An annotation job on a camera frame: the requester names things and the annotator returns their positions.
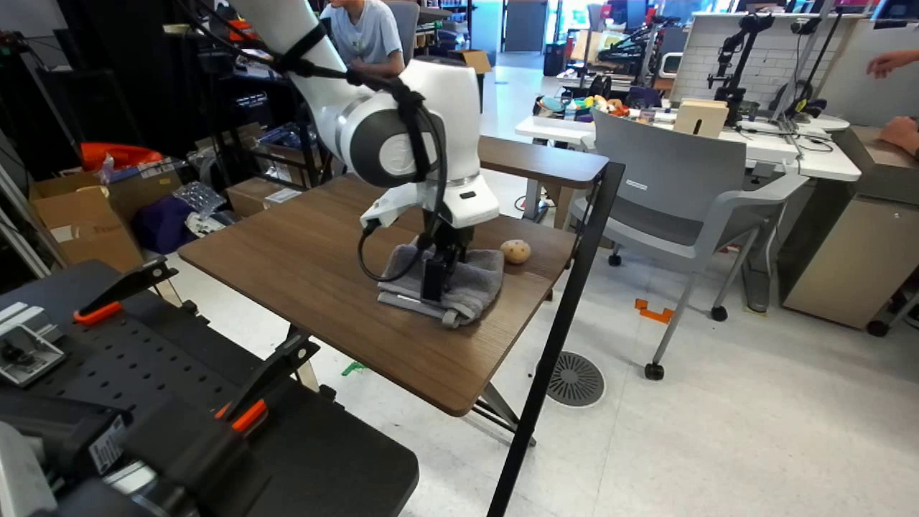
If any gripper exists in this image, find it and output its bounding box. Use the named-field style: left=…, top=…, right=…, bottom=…
left=421, top=221, right=476, bottom=302

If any grey towel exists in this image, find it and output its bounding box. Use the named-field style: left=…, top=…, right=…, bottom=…
left=377, top=243, right=505, bottom=330

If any person's forearm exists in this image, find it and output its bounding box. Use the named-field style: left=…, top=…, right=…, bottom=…
left=879, top=115, right=919, bottom=158

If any brown wooden table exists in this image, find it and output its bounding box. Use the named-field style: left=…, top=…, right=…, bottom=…
left=477, top=135, right=611, bottom=232

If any round floor vent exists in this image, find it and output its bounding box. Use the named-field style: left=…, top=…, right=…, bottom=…
left=546, top=351, right=607, bottom=409

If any black orange clamp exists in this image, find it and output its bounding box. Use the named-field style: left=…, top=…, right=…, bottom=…
left=72, top=256, right=179, bottom=326
left=214, top=332, right=321, bottom=436

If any small cardboard box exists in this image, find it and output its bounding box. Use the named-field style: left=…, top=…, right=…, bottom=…
left=225, top=177, right=303, bottom=219

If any orange floor tape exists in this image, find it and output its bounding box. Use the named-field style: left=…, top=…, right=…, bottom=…
left=634, top=298, right=675, bottom=325

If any open cardboard box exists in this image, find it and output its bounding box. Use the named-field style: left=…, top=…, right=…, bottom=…
left=449, top=48, right=494, bottom=76

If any heap of colourful toys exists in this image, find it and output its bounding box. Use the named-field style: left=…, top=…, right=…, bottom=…
left=534, top=92, right=633, bottom=121

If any grey office chair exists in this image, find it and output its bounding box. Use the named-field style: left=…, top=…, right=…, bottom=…
left=569, top=108, right=810, bottom=381

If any person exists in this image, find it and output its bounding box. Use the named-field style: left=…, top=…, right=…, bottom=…
left=319, top=0, right=407, bottom=78

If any clear plastic tray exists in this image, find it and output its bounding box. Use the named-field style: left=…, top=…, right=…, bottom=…
left=172, top=180, right=228, bottom=218

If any black metal shelf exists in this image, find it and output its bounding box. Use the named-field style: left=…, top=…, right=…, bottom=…
left=188, top=0, right=340, bottom=191

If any purple bag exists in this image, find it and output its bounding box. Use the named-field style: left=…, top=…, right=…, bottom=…
left=132, top=195, right=199, bottom=255

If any light wooden box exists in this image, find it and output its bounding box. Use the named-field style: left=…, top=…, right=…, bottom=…
left=673, top=98, right=730, bottom=139

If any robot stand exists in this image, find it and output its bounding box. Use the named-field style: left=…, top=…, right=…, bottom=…
left=0, top=260, right=420, bottom=517

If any orange plastic object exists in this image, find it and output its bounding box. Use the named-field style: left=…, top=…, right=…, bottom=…
left=79, top=142, right=165, bottom=172

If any white table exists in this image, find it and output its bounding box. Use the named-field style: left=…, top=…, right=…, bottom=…
left=515, top=108, right=862, bottom=313

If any large cardboard box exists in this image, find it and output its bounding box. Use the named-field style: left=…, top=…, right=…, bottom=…
left=29, top=171, right=146, bottom=274

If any beige cabinet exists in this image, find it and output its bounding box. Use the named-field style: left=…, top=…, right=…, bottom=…
left=778, top=126, right=919, bottom=332

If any person's hand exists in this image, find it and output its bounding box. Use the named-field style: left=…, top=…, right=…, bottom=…
left=866, top=49, right=919, bottom=80

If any grey metal bracket box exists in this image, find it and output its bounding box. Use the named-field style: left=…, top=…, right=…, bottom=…
left=0, top=302, right=67, bottom=389

